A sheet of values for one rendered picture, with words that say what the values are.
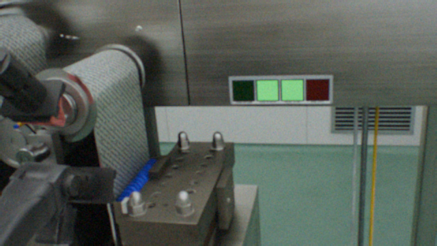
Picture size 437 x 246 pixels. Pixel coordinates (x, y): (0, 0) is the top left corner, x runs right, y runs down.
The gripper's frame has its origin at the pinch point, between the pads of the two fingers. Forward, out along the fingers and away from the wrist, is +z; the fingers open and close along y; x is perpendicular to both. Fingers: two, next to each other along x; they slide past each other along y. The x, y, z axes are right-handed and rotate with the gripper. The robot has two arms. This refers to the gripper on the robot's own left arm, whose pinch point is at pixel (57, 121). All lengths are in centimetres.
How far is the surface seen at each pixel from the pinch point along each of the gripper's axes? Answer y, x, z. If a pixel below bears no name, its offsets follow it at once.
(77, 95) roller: 3.0, 5.1, -0.4
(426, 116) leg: 77, 24, 48
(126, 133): 5.3, 5.8, 18.7
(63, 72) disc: 0.4, 8.6, -2.8
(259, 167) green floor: 12, 81, 253
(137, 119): 5.6, 11.2, 22.9
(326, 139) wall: 64, 112, 268
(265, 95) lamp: 35, 21, 29
